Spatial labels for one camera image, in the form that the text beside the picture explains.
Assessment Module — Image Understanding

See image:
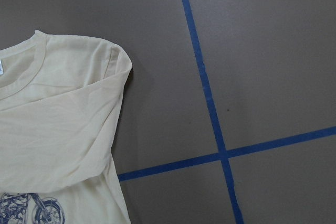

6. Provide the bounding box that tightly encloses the beige long-sleeve printed shirt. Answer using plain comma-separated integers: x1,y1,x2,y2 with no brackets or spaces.
1,30,132,223

